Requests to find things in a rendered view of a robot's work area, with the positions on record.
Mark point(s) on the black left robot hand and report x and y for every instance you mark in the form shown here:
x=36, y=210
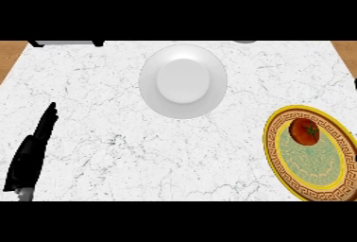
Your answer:
x=33, y=151

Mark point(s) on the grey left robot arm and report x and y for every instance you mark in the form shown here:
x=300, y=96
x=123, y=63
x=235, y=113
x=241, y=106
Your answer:
x=25, y=194

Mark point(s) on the white plate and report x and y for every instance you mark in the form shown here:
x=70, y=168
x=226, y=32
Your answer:
x=183, y=81

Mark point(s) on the red tomato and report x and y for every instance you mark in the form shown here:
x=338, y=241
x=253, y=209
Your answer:
x=304, y=131

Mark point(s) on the yellow patterned plate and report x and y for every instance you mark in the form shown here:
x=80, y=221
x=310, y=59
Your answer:
x=312, y=164

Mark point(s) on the grey appliance with black legs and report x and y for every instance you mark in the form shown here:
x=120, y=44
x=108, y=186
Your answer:
x=65, y=43

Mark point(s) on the grey round object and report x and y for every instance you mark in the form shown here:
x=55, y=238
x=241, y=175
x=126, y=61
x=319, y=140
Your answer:
x=245, y=41

